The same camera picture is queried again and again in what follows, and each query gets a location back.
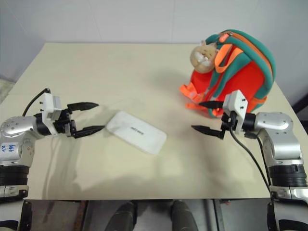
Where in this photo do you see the beige plush animal toy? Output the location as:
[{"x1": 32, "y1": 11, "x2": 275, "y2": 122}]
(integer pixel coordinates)
[{"x1": 190, "y1": 39, "x2": 219, "y2": 73}]

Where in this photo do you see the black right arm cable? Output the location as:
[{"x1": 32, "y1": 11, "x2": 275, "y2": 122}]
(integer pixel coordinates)
[{"x1": 228, "y1": 112, "x2": 275, "y2": 203}]

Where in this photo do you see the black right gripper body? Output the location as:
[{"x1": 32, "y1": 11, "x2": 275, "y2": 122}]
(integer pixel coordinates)
[{"x1": 219, "y1": 110, "x2": 237, "y2": 141}]

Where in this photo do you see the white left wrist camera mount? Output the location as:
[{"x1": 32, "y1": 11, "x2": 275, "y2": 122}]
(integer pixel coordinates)
[{"x1": 39, "y1": 92, "x2": 64, "y2": 134}]

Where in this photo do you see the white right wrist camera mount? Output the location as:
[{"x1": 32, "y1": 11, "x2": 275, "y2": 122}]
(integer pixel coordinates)
[{"x1": 221, "y1": 90, "x2": 249, "y2": 134}]

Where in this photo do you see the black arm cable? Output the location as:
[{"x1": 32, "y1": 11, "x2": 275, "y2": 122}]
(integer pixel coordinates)
[
  {"x1": 228, "y1": 112, "x2": 275, "y2": 203},
  {"x1": 22, "y1": 88, "x2": 51, "y2": 116}
]

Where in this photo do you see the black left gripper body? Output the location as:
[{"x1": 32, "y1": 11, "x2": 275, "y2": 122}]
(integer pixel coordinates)
[{"x1": 52, "y1": 107, "x2": 77, "y2": 138}]

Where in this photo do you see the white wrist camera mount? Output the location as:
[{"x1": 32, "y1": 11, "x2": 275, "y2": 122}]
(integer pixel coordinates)
[
  {"x1": 221, "y1": 90, "x2": 249, "y2": 134},
  {"x1": 39, "y1": 92, "x2": 64, "y2": 134}
]

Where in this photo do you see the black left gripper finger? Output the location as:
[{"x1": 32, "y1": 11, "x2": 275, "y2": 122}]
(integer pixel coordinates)
[
  {"x1": 66, "y1": 102, "x2": 100, "y2": 112},
  {"x1": 72, "y1": 125, "x2": 106, "y2": 139}
]

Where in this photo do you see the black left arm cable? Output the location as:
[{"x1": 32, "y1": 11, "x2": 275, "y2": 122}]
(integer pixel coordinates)
[{"x1": 22, "y1": 88, "x2": 51, "y2": 116}]

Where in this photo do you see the dark rounded shape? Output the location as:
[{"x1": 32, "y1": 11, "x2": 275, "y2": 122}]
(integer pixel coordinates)
[
  {"x1": 108, "y1": 201, "x2": 138, "y2": 231},
  {"x1": 170, "y1": 199, "x2": 199, "y2": 231}
]

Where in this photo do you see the white pouch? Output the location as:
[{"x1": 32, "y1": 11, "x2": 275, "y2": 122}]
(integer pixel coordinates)
[{"x1": 105, "y1": 111, "x2": 167, "y2": 155}]

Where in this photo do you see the orange and green backpack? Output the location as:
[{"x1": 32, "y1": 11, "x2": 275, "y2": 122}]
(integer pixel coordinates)
[{"x1": 179, "y1": 29, "x2": 276, "y2": 119}]

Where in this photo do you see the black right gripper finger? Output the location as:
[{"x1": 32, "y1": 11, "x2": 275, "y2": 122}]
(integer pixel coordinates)
[
  {"x1": 198, "y1": 101, "x2": 225, "y2": 109},
  {"x1": 191, "y1": 125, "x2": 223, "y2": 140}
]

